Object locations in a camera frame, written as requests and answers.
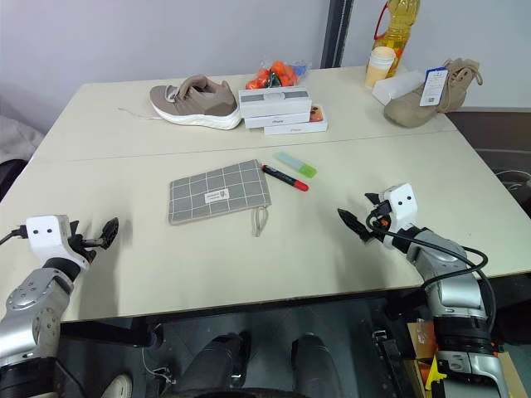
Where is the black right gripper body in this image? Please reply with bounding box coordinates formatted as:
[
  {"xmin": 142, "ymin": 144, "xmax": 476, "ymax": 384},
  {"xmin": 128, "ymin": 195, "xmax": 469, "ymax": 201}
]
[{"xmin": 366, "ymin": 200, "xmax": 394, "ymax": 245}]

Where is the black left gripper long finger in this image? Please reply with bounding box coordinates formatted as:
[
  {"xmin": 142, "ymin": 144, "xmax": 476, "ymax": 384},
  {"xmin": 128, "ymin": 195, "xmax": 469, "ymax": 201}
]
[{"xmin": 99, "ymin": 216, "xmax": 120, "ymax": 250}]

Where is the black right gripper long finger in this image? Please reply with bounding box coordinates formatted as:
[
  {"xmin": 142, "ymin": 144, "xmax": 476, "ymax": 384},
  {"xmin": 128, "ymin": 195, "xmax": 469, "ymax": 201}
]
[{"xmin": 336, "ymin": 207, "xmax": 375, "ymax": 245}]

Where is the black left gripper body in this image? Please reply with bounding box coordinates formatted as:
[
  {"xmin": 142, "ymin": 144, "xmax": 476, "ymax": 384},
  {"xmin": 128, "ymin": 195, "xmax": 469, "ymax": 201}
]
[{"xmin": 68, "ymin": 232, "xmax": 105, "ymax": 266}]

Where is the grey checked pencil pouch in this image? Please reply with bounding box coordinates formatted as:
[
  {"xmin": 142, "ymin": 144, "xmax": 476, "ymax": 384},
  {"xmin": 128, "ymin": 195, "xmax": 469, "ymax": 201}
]
[{"xmin": 168, "ymin": 158, "xmax": 271, "ymax": 239}]

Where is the bag of orange fruit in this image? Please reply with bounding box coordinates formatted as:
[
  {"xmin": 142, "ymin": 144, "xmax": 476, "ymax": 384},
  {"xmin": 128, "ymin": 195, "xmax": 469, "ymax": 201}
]
[{"xmin": 245, "ymin": 59, "xmax": 310, "ymax": 90}]

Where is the red and black marker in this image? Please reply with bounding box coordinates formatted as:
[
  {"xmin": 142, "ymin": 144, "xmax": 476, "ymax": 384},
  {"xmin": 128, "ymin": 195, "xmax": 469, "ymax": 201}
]
[{"xmin": 261, "ymin": 163, "xmax": 310, "ymax": 193}]

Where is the green translucent highlighter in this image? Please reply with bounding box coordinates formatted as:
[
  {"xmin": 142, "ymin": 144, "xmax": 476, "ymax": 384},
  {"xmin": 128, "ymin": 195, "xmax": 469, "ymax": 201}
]
[{"xmin": 272, "ymin": 151, "xmax": 319, "ymax": 179}]

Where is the tan suede boot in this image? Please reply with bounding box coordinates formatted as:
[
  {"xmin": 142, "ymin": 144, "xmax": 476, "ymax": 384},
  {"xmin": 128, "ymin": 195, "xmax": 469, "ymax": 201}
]
[{"xmin": 382, "ymin": 57, "xmax": 485, "ymax": 129}]

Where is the plain white phone box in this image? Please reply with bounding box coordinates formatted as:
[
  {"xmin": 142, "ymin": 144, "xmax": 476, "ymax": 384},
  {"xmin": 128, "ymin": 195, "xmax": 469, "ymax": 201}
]
[{"xmin": 262, "ymin": 124, "xmax": 327, "ymax": 137}]

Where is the grey cloth heap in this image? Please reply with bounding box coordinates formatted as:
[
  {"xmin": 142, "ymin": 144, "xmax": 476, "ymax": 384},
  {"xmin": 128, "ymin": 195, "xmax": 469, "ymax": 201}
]
[{"xmin": 0, "ymin": 94, "xmax": 47, "ymax": 163}]

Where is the white phone box orange print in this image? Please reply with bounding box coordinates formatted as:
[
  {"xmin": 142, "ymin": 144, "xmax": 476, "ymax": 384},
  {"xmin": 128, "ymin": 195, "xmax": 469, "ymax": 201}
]
[{"xmin": 243, "ymin": 104, "xmax": 329, "ymax": 130}]

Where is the translucent white plastic box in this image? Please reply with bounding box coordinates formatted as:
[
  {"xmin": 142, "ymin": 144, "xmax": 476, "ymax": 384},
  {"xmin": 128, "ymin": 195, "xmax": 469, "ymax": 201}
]
[{"xmin": 371, "ymin": 70, "xmax": 429, "ymax": 105}]

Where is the blue and white hang tag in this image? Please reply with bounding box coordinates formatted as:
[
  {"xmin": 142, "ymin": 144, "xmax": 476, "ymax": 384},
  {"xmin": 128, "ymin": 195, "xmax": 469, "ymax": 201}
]
[{"xmin": 419, "ymin": 66, "xmax": 451, "ymax": 109}]

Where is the brown cardboard box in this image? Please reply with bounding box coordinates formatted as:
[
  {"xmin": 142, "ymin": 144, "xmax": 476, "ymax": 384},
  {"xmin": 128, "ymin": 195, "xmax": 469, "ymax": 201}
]
[{"xmin": 405, "ymin": 321, "xmax": 437, "ymax": 393}]

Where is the cream cup with lid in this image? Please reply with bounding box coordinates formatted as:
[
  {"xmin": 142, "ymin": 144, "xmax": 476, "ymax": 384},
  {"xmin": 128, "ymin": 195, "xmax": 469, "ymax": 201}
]
[{"xmin": 365, "ymin": 46, "xmax": 395, "ymax": 89}]

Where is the dark brown side table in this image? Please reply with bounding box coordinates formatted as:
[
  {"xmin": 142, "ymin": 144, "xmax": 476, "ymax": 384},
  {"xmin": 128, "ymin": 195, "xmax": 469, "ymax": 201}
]
[{"xmin": 446, "ymin": 106, "xmax": 531, "ymax": 278}]

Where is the white box with grey band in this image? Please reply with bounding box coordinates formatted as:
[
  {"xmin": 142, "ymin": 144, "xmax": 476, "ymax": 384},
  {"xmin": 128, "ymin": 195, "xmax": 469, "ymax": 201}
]
[{"xmin": 237, "ymin": 86, "xmax": 314, "ymax": 119}]

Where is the white shoe tip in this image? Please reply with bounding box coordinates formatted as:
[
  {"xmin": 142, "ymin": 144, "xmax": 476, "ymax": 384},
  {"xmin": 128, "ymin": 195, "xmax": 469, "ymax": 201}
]
[{"xmin": 100, "ymin": 371, "xmax": 134, "ymax": 398}]

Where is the dark rounded leg shape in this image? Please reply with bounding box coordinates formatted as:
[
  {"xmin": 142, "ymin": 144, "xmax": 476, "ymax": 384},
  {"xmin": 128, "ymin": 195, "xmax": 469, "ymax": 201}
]
[
  {"xmin": 290, "ymin": 332, "xmax": 343, "ymax": 398},
  {"xmin": 176, "ymin": 330, "xmax": 252, "ymax": 398}
]

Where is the brown sneaker with white sole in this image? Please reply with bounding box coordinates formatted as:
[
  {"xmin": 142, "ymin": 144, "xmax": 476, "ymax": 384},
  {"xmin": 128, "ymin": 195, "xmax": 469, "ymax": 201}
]
[{"xmin": 149, "ymin": 74, "xmax": 243, "ymax": 131}]

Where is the yellow cooking oil bottle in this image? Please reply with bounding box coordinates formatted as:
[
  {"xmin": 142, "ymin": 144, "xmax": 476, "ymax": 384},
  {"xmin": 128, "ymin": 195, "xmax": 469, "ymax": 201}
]
[{"xmin": 372, "ymin": 0, "xmax": 418, "ymax": 79}]

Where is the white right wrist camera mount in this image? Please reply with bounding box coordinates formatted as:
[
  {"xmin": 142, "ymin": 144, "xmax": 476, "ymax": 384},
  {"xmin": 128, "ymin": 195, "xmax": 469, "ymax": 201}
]
[{"xmin": 380, "ymin": 182, "xmax": 417, "ymax": 234}]

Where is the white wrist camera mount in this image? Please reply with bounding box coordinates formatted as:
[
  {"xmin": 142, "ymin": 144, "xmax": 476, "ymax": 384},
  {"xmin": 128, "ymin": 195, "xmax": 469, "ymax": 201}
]
[
  {"xmin": 25, "ymin": 214, "xmax": 90, "ymax": 271},
  {"xmin": 380, "ymin": 182, "xmax": 417, "ymax": 234}
]

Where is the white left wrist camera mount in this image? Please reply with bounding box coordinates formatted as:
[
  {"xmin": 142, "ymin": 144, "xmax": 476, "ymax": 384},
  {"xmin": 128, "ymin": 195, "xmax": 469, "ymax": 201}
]
[{"xmin": 25, "ymin": 214, "xmax": 90, "ymax": 271}]

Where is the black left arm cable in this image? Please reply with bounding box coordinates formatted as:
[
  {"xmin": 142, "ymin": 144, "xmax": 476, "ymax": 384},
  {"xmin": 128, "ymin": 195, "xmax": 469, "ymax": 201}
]
[{"xmin": 0, "ymin": 226, "xmax": 28, "ymax": 246}]

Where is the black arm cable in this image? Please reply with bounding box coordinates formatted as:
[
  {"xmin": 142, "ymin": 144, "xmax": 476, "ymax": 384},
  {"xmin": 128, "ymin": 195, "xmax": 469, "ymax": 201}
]
[
  {"xmin": 0, "ymin": 226, "xmax": 28, "ymax": 246},
  {"xmin": 373, "ymin": 211, "xmax": 498, "ymax": 335}
]

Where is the black table frame bar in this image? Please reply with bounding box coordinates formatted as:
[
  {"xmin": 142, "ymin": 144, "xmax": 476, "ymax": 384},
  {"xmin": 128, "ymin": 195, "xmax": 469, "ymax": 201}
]
[{"xmin": 59, "ymin": 317, "xmax": 162, "ymax": 348}]

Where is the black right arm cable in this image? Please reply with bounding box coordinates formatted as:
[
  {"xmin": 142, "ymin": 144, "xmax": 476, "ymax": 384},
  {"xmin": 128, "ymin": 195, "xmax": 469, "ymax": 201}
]
[{"xmin": 373, "ymin": 211, "xmax": 498, "ymax": 335}]

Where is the thin white string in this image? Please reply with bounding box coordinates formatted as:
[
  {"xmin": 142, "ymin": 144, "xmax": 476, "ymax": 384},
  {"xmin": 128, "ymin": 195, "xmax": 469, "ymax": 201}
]
[{"xmin": 117, "ymin": 106, "xmax": 162, "ymax": 123}]

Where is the yellow plastic bracket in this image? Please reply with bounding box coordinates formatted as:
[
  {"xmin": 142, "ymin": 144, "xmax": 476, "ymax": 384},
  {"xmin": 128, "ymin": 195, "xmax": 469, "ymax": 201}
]
[{"xmin": 426, "ymin": 354, "xmax": 448, "ymax": 391}]

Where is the dark vertical post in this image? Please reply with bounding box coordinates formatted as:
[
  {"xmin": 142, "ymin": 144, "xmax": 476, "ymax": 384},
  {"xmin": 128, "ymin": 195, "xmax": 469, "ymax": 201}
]
[{"xmin": 320, "ymin": 0, "xmax": 354, "ymax": 70}]

